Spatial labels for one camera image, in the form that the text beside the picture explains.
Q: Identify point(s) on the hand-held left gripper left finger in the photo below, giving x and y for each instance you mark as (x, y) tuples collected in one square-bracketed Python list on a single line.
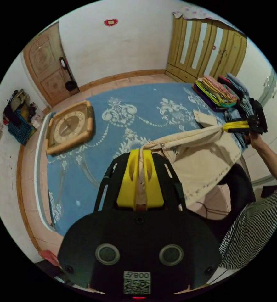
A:
[(127, 181)]

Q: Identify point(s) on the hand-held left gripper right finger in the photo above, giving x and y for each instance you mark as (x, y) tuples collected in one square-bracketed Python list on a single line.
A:
[(153, 184)]

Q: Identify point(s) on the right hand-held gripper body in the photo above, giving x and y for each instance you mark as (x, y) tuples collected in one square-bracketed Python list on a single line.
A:
[(257, 118)]

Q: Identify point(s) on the brick yellow pants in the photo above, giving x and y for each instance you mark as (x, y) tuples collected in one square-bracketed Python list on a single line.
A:
[(200, 165)]

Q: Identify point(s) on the person's right forearm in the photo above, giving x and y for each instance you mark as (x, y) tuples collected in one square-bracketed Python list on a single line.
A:
[(269, 160)]

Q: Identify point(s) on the person's right hand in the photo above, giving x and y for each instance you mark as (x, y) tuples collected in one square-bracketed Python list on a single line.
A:
[(255, 140)]

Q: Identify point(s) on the pile of clothes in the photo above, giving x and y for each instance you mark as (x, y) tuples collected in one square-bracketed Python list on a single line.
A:
[(221, 94)]

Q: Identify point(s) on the yellow wooden wardrobe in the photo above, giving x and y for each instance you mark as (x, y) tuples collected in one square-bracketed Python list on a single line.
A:
[(200, 49)]

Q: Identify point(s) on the bed with blue patterned sheet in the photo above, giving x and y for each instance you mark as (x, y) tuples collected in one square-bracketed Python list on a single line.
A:
[(140, 99)]

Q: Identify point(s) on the person's body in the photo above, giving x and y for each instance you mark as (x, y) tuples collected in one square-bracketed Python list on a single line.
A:
[(251, 219)]

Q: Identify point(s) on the blue checked bag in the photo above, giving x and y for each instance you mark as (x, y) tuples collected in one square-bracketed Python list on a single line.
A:
[(19, 122)]

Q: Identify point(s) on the brown wooden door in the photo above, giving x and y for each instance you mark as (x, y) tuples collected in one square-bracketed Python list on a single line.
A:
[(46, 68)]

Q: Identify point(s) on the square wooden wall clock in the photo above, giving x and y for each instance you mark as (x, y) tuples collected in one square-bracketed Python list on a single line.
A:
[(67, 127)]

